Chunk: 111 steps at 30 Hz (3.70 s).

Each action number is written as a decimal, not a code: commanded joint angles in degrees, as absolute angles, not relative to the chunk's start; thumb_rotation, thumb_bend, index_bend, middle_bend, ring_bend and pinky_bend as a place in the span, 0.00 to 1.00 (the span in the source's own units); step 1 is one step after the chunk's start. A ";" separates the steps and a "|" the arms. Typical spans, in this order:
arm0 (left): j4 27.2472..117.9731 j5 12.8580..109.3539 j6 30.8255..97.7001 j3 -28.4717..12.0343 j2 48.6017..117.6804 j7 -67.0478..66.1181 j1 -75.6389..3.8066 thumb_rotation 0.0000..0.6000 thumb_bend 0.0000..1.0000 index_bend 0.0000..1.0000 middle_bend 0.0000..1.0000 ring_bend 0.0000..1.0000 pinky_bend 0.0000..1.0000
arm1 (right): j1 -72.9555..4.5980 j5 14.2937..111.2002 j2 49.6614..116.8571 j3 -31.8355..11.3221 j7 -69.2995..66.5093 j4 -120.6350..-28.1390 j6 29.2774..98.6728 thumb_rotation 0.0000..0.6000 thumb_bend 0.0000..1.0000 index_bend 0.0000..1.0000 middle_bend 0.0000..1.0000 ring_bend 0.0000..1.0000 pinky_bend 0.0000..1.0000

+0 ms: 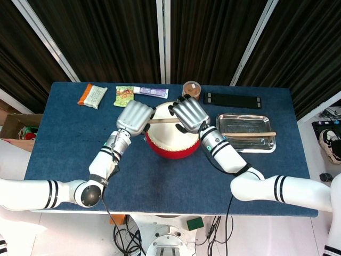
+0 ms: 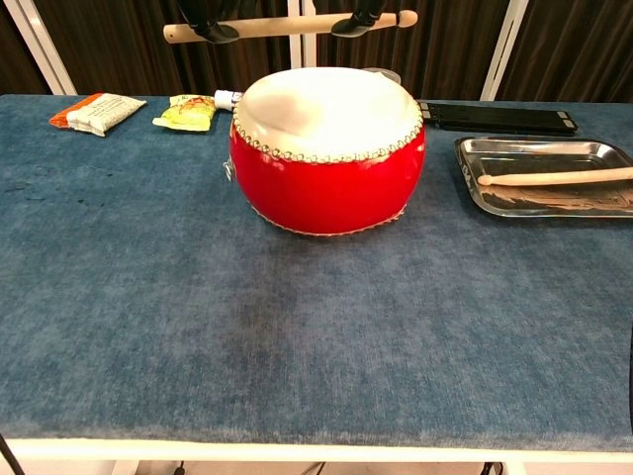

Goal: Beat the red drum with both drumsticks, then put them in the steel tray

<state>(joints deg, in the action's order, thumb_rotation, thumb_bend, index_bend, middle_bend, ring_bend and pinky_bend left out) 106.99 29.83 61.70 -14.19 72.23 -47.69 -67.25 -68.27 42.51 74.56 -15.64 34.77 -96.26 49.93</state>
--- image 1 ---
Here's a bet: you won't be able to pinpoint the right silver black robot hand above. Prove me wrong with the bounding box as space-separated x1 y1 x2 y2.
167 93 211 134

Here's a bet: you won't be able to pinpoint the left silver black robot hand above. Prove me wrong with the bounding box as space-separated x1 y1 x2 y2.
116 100 157 137

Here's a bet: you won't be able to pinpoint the wooden drumstick with black ring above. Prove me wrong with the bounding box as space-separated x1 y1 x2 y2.
148 118 182 124

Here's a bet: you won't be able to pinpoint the plain wooden drumstick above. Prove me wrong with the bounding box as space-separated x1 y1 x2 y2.
221 131 277 138

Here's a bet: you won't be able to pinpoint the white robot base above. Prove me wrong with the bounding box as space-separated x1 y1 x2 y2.
127 214 205 256

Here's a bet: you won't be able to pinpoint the red drum with white skin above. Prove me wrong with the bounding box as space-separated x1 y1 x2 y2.
144 101 201 160

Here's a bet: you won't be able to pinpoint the stainless steel tray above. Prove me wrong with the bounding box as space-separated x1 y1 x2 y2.
215 114 277 154

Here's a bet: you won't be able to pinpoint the green yellow snack bag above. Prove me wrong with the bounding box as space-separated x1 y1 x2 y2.
113 85 135 108

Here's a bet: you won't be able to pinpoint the white purple toothpaste tube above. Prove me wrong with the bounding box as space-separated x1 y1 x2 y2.
133 86 169 99

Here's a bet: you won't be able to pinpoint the black flat bar grey pads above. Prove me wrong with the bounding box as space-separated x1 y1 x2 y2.
203 92 262 109

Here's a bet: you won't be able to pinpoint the orange and white snack packet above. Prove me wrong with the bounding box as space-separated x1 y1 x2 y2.
77 83 108 110

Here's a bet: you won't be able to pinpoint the blue table cloth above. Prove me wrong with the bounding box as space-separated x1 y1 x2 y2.
24 82 319 218

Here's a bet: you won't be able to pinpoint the dark brown curtain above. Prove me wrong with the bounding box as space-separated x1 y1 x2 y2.
0 0 78 114
237 0 341 121
169 0 267 86
26 0 162 84

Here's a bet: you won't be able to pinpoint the orange block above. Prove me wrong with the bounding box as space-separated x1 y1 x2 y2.
109 214 126 226

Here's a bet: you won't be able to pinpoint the green block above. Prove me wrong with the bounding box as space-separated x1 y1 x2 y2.
186 217 205 231

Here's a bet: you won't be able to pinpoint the brown cardboard box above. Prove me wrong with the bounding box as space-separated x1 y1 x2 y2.
0 113 43 153

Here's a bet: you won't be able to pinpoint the black and white sneaker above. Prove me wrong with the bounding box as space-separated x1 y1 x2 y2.
319 129 341 165

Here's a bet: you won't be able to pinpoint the white frame post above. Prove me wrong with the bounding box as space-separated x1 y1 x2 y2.
156 0 171 85
12 0 81 83
230 0 279 86

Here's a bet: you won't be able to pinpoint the black floor cable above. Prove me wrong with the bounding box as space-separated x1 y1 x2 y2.
100 186 147 256
194 196 236 256

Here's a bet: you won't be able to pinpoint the white floor rail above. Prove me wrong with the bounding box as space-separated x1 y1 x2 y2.
297 90 341 126
0 87 35 115

